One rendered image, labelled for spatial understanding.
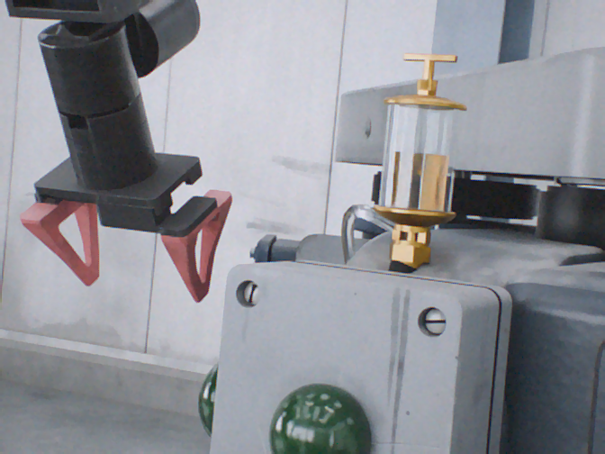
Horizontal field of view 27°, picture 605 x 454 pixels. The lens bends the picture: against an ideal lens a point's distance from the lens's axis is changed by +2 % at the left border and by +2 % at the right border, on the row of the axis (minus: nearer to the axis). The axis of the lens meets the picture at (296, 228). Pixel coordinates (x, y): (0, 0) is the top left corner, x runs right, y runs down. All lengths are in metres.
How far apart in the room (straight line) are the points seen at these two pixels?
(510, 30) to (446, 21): 0.43
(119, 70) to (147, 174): 0.08
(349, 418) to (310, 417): 0.01
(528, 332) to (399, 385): 0.06
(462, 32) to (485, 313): 5.11
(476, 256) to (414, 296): 0.10
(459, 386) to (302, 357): 0.05
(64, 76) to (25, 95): 6.37
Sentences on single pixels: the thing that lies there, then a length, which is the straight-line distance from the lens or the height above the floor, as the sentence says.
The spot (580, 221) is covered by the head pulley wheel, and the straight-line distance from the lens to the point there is 0.49.
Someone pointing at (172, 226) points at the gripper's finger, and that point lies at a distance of 0.83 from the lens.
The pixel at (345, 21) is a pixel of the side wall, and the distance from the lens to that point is 6.20.
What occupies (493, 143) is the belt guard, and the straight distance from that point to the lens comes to 0.58.
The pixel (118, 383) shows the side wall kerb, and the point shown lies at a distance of 6.79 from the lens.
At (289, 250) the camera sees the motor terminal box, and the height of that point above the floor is 1.30.
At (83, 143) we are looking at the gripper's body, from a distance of 0.84.
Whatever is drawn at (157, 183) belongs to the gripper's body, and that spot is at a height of 1.34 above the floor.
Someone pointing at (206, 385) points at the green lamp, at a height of 1.29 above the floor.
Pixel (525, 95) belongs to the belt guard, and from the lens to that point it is 0.56.
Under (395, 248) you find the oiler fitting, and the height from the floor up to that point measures 1.34.
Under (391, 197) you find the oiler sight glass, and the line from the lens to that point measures 0.42.
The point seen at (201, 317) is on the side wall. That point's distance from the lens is 6.51.
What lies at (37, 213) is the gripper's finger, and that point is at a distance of 0.90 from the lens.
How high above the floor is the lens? 1.36
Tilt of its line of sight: 3 degrees down
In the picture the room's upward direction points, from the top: 5 degrees clockwise
